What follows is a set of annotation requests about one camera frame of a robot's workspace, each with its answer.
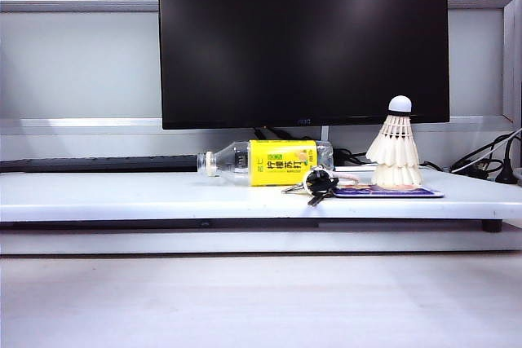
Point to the purple printed card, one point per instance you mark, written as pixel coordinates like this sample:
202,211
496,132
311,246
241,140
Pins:
424,192

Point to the black computer monitor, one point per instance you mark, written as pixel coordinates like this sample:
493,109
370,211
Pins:
302,38

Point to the key bunch with clear fob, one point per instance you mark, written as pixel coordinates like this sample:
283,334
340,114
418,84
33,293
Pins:
318,181

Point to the silver monitor stand pole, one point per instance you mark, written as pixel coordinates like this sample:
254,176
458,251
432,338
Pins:
325,133

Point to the large white feather shuttlecock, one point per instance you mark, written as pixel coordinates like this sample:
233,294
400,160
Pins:
397,177

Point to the small white feather shuttlecock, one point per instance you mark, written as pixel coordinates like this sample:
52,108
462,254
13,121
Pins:
397,144

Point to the white desk riser board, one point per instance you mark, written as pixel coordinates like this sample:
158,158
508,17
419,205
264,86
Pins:
122,195

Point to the black riser foot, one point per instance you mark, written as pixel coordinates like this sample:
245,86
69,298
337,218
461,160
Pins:
492,226

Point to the black computer keyboard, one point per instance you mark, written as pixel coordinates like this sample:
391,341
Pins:
102,164

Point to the black power plug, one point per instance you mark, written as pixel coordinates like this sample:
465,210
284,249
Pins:
507,168

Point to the clear bottle with yellow label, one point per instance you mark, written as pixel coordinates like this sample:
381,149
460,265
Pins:
281,162

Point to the aluminium partition frame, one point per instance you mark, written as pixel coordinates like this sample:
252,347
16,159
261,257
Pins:
81,1

